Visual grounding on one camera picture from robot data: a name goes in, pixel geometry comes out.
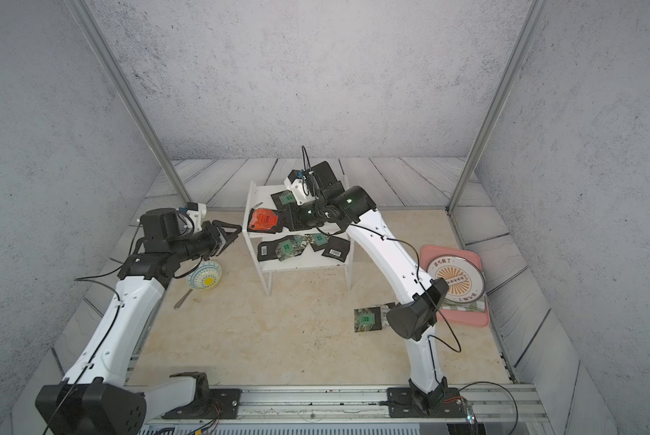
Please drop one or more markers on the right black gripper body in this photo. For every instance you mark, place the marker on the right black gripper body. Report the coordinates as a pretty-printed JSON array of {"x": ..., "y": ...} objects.
[{"x": 310, "y": 216}]

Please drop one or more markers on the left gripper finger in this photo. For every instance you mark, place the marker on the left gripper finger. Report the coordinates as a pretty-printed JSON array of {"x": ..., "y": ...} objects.
[
  {"x": 226, "y": 226},
  {"x": 230, "y": 236}
]

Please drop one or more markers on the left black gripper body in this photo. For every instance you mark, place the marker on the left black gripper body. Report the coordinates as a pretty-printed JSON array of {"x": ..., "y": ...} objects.
[{"x": 210, "y": 245}]

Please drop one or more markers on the small green tea bag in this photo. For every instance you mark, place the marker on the small green tea bag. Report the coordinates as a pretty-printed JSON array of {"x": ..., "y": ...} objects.
[{"x": 368, "y": 319}]

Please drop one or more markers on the green tea bag top shelf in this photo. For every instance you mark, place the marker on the green tea bag top shelf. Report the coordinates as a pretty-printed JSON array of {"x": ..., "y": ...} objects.
[{"x": 283, "y": 199}]

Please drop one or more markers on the black barcode tea bag top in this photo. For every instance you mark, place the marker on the black barcode tea bag top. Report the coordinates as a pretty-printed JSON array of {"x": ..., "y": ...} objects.
[{"x": 384, "y": 311}]

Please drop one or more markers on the black barcode tea bag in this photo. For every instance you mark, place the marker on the black barcode tea bag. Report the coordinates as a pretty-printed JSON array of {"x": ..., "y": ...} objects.
[
  {"x": 337, "y": 248},
  {"x": 384, "y": 311},
  {"x": 269, "y": 250}
]

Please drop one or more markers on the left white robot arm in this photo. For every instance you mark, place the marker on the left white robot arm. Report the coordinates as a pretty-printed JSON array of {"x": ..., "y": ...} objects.
[{"x": 92, "y": 397}]

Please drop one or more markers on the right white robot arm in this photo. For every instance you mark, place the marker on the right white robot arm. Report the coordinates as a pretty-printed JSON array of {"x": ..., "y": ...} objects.
[{"x": 419, "y": 296}]

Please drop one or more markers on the green crumpled tea bag lower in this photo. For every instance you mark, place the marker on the green crumpled tea bag lower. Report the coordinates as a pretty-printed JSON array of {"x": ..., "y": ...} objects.
[{"x": 291, "y": 246}]

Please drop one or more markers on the white two-tier shelf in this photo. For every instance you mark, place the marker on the white two-tier shelf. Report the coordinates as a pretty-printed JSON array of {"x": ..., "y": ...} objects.
[{"x": 261, "y": 197}]

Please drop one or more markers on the black barcode tea bag lower left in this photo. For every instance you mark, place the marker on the black barcode tea bag lower left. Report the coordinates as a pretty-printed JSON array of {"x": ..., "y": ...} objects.
[{"x": 269, "y": 250}]

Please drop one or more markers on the black barcode tea bag lower right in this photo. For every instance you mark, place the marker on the black barcode tea bag lower right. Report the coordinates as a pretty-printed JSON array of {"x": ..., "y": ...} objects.
[{"x": 337, "y": 248}]

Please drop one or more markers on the yellow patterned bowl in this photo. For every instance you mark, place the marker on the yellow patterned bowl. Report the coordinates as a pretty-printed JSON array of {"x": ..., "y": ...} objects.
[{"x": 206, "y": 276}]

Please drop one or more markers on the metal spoon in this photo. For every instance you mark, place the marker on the metal spoon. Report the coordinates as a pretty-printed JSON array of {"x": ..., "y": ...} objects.
[{"x": 182, "y": 300}]

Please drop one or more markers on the pink tray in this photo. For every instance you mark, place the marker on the pink tray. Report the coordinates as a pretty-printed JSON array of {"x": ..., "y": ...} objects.
[{"x": 428, "y": 253}]

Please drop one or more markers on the round patterned plate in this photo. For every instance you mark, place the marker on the round patterned plate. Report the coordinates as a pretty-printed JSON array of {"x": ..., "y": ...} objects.
[{"x": 465, "y": 280}]

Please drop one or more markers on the checkered cloth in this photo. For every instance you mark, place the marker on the checkered cloth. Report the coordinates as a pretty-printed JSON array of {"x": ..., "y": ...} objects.
[{"x": 478, "y": 306}]

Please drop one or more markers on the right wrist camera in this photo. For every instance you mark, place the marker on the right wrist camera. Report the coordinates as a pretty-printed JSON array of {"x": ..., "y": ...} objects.
[{"x": 300, "y": 185}]

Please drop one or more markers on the metal base rail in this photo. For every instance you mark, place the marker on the metal base rail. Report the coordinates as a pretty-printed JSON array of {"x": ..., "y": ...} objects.
[{"x": 476, "y": 408}]

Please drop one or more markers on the left metal frame post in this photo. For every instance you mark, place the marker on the left metal frame post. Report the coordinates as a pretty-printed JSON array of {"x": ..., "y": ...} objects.
[{"x": 96, "y": 40}]

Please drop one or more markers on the metal frame post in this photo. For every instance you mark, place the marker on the metal frame post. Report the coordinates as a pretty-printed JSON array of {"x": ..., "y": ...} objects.
[
  {"x": 96, "y": 40},
  {"x": 511, "y": 71}
]

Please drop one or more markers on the right metal frame post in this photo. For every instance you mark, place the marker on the right metal frame post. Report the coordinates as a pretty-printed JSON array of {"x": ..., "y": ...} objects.
[{"x": 511, "y": 71}]

